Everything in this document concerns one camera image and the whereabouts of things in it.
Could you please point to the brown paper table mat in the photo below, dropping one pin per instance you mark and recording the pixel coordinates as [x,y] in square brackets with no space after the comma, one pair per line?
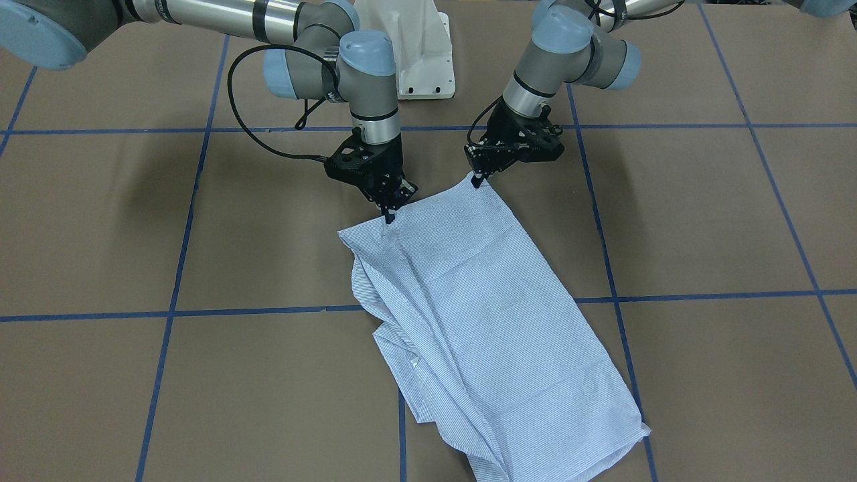
[176,304]

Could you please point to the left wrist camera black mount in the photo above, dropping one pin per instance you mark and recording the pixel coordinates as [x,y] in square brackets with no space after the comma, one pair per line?
[536,140]

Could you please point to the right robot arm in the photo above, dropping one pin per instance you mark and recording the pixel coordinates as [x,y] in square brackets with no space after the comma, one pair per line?
[314,52]

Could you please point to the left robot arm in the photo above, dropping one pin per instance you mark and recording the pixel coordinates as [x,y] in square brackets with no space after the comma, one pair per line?
[568,47]

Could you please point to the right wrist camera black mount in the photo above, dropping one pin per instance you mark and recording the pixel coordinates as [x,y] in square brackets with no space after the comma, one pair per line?
[353,163]

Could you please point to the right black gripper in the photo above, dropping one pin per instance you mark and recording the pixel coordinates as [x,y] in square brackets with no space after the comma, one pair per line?
[387,163]

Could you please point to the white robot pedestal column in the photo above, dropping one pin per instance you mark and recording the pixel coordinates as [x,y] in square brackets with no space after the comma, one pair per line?
[422,44]

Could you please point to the light blue striped shirt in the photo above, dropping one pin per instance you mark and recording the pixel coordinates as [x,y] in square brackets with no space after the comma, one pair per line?
[486,343]

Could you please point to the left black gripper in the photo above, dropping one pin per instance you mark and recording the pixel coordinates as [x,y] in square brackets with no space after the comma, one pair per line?
[503,128]

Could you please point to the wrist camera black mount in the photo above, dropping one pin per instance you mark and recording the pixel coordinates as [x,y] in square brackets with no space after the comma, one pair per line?
[353,163]
[536,140]

